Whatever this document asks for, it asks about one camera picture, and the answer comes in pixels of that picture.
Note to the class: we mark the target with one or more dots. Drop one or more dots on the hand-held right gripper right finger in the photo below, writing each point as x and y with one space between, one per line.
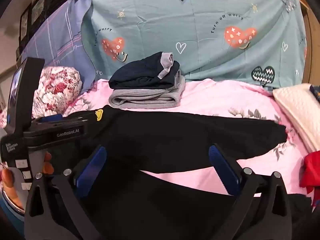
222 171

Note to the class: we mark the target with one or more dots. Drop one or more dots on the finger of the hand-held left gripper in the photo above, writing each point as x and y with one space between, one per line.
60 122

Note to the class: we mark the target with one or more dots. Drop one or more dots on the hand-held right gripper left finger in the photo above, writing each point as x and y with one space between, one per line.
91 171

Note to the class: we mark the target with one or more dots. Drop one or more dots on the black pants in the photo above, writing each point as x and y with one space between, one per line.
175 135

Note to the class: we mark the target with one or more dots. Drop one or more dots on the folded grey pants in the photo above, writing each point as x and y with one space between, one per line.
145 100

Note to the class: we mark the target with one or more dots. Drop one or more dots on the folded navy pants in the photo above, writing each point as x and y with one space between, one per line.
140 75

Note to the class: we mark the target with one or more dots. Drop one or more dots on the person's left hand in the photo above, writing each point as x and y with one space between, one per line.
8 182

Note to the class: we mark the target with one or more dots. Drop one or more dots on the red floral pillow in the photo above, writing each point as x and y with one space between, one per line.
57 90

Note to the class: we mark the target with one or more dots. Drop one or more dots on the blue plaid pillow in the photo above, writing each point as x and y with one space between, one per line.
62 37

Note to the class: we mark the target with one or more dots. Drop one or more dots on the pink floral bedsheet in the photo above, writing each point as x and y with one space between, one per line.
212 97

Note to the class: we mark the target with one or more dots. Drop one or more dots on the red cloth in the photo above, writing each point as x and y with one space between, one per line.
311 172

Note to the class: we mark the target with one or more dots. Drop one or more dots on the cream quilted blanket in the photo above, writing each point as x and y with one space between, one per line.
300 110

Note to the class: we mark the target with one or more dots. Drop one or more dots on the teal heart-print blanket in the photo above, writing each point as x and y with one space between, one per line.
200 25

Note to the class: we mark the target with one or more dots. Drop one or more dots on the black picture panel frame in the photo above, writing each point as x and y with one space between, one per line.
37 7

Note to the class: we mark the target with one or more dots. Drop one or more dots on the brown wooden bed frame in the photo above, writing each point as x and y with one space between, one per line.
312 42

